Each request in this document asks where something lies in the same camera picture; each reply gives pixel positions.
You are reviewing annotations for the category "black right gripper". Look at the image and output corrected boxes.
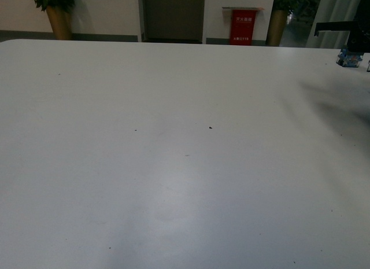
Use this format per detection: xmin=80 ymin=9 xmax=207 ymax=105
xmin=314 ymin=0 xmax=369 ymax=53

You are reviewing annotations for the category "yellow mushroom push button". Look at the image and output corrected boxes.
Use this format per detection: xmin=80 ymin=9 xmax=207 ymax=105
xmin=336 ymin=46 xmax=364 ymax=68

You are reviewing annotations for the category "grey curtain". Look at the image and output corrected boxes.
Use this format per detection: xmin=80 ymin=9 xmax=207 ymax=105
xmin=306 ymin=0 xmax=360 ymax=49

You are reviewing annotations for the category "right potted plant gold pot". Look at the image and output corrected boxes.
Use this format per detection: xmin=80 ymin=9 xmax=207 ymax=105
xmin=266 ymin=0 xmax=302 ymax=46

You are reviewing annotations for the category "potted plant gold pot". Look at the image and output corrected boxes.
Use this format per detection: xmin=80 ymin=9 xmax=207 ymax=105
xmin=33 ymin=0 xmax=75 ymax=40
xmin=266 ymin=0 xmax=302 ymax=46

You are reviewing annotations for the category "red fire extinguisher box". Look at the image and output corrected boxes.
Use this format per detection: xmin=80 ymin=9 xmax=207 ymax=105
xmin=222 ymin=6 xmax=265 ymax=46

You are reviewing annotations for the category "dark grey door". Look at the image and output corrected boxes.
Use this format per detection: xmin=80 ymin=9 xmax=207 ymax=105
xmin=143 ymin=0 xmax=205 ymax=43

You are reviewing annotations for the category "left potted plant gold pot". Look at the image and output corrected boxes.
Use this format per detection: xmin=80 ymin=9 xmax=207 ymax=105
xmin=33 ymin=0 xmax=75 ymax=40

